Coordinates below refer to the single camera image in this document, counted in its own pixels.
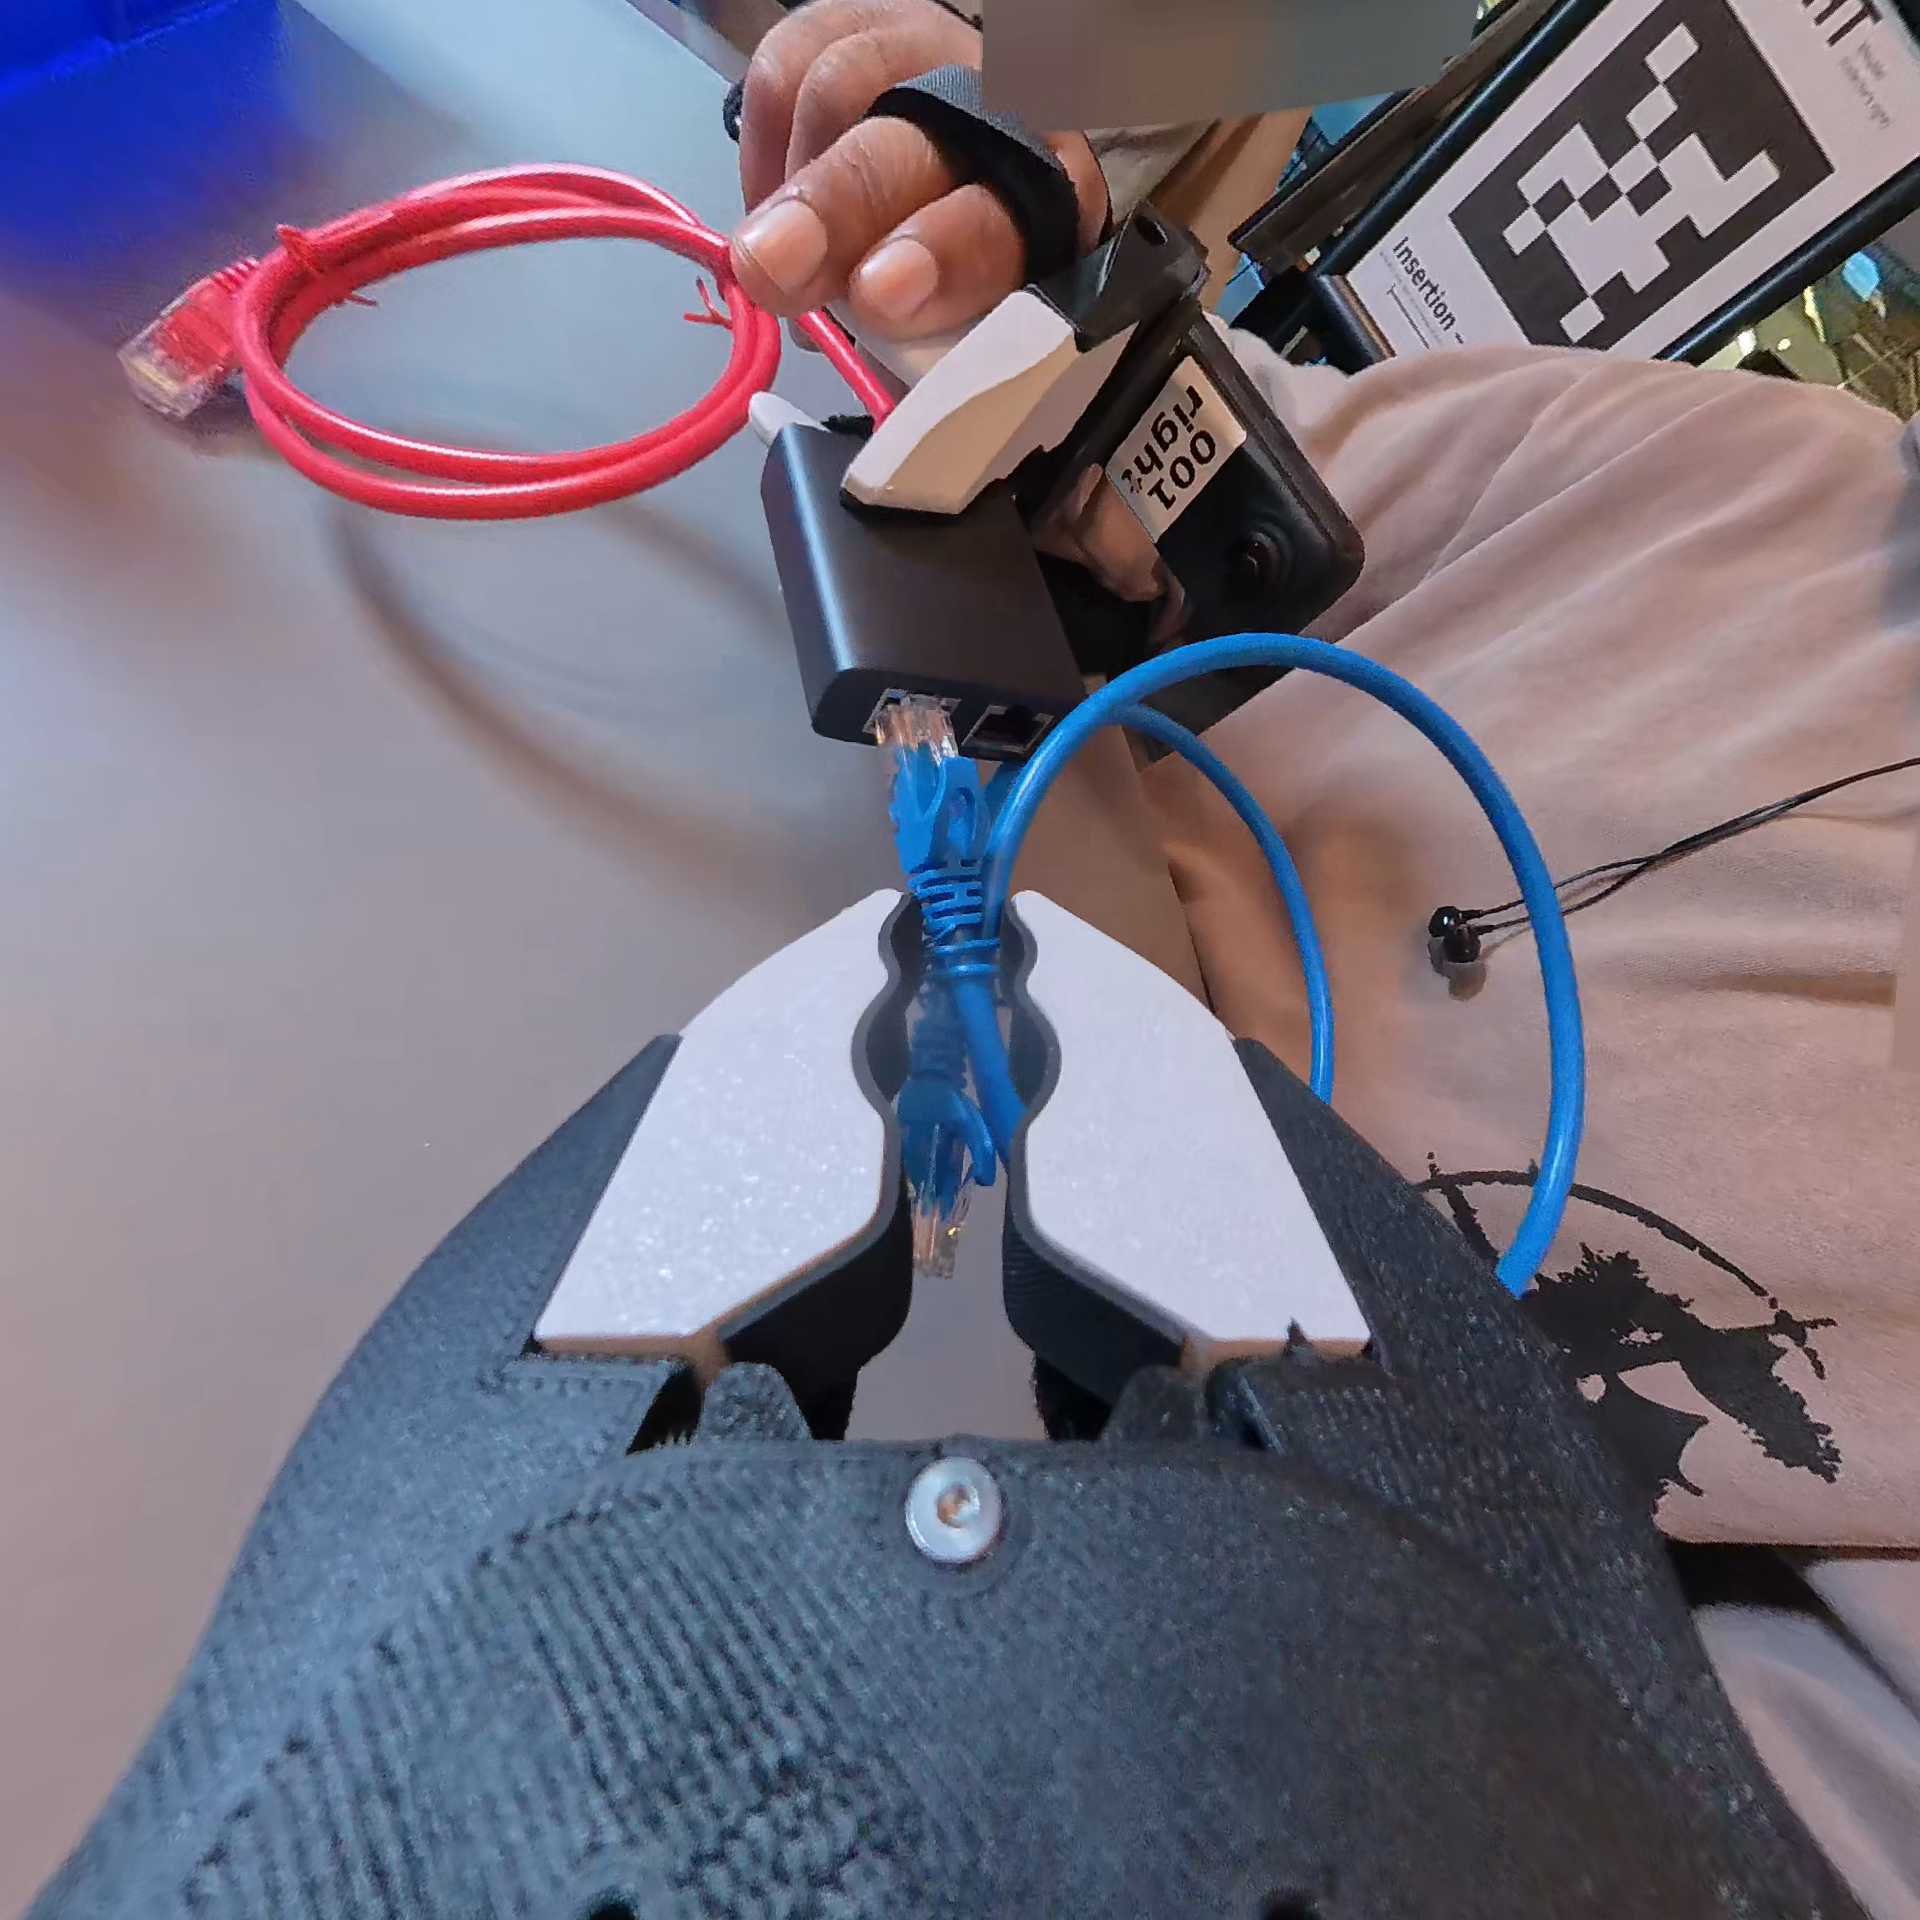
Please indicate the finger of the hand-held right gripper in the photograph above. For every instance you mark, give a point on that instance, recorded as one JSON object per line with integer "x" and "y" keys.
{"x": 961, "y": 404}

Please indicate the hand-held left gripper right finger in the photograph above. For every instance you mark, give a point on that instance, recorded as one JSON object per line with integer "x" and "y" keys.
{"x": 1172, "y": 1184}

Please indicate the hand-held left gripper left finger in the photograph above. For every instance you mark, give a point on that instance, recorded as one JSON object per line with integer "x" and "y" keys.
{"x": 734, "y": 1184}

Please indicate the black network switch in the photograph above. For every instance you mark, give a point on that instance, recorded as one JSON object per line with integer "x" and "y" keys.
{"x": 916, "y": 600}

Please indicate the person's right hand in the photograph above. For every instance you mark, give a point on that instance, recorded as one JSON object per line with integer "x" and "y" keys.
{"x": 811, "y": 225}

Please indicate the black sign stand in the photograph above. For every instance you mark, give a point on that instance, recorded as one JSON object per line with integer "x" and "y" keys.
{"x": 1307, "y": 248}

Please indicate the printed marker sign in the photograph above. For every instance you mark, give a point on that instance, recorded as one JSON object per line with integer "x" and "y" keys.
{"x": 1651, "y": 148}

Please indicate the blue plastic bin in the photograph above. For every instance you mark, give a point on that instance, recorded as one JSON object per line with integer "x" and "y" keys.
{"x": 91, "y": 89}

